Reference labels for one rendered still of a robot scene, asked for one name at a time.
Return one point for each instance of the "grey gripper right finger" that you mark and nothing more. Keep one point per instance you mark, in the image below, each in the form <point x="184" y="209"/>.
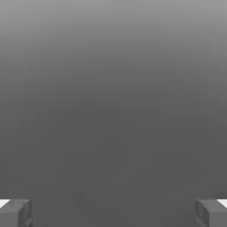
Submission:
<point x="212" y="213"/>

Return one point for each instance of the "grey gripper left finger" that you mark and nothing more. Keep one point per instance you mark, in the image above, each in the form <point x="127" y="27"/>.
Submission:
<point x="14" y="213"/>

